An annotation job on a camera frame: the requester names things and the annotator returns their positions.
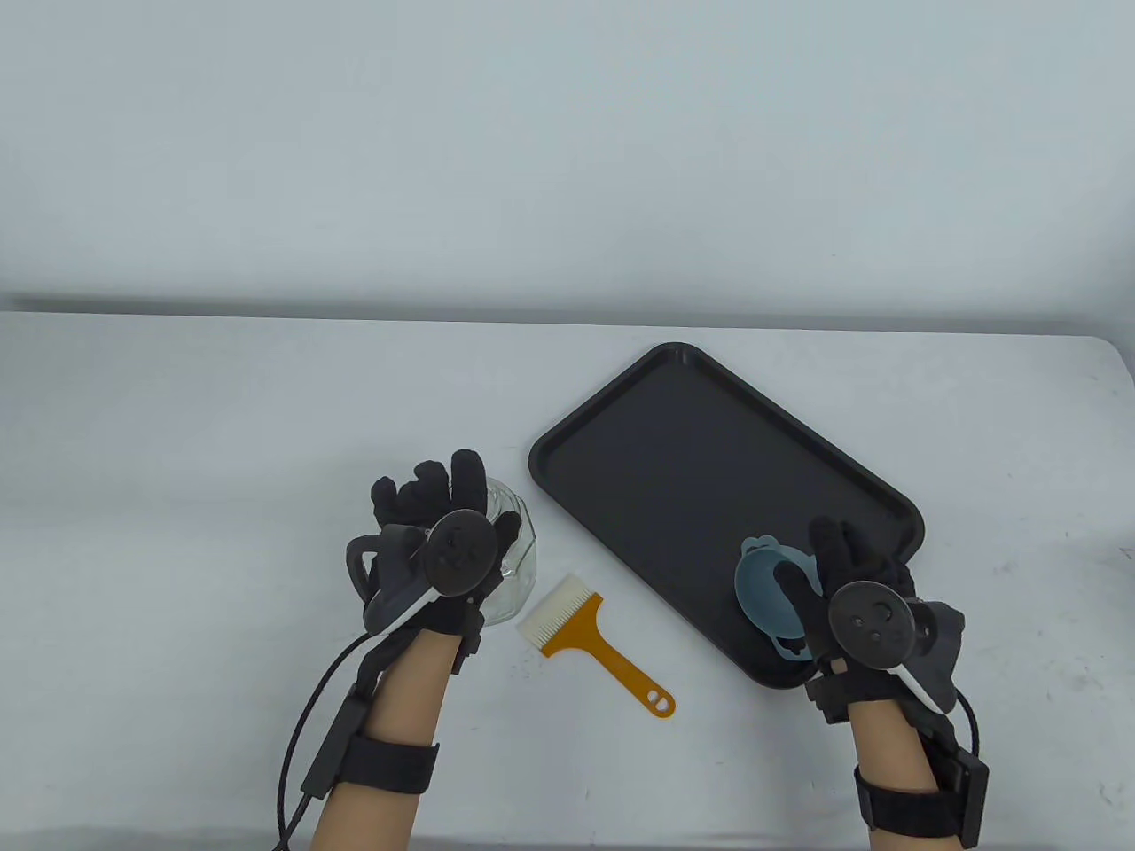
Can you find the blue plastic funnel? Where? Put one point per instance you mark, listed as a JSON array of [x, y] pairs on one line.
[[763, 594]]

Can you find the person's left forearm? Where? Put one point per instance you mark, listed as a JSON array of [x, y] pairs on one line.
[[408, 691]]

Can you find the dark grey left controller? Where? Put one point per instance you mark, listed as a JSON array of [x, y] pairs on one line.
[[457, 550]]

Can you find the person's left hand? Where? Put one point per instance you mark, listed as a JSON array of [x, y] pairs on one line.
[[434, 492]]

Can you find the clear glass jar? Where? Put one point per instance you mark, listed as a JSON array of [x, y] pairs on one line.
[[523, 567]]

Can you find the black food tray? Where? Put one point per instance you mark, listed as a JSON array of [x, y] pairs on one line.
[[674, 461]]

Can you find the orange brush white bristles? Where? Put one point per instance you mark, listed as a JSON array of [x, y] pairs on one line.
[[581, 638]]

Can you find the person's right forearm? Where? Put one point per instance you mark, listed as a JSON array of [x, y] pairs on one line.
[[896, 745]]

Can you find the person's right hand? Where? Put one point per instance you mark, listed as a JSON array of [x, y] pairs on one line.
[[864, 558]]

